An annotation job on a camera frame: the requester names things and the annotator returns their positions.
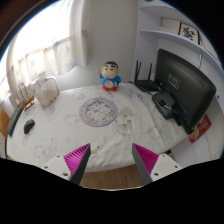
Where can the framed calligraphy picture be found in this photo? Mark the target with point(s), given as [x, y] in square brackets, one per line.
[189, 32]

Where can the white curtain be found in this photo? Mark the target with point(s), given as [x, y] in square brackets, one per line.
[52, 42]

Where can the black keyboard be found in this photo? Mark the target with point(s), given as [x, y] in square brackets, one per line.
[13, 120]

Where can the red card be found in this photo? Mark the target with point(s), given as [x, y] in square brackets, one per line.
[201, 128]

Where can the white wall shelf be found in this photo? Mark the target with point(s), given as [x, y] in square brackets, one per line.
[188, 44]

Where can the black wifi router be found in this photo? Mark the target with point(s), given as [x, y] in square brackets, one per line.
[148, 84]

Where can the black computer monitor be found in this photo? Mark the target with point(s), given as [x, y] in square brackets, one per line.
[191, 89]

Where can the black monitor stand base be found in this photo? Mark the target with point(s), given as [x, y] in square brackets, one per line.
[164, 103]

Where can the cartoon boy figurine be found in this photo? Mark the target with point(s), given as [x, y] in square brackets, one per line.
[109, 75]

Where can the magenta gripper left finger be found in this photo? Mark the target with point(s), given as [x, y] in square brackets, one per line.
[70, 167]

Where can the white patterned tablecloth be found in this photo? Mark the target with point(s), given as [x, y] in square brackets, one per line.
[59, 130]

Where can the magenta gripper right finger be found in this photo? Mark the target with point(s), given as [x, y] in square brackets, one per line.
[152, 166]

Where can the black computer mouse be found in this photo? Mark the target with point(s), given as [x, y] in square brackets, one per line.
[28, 126]

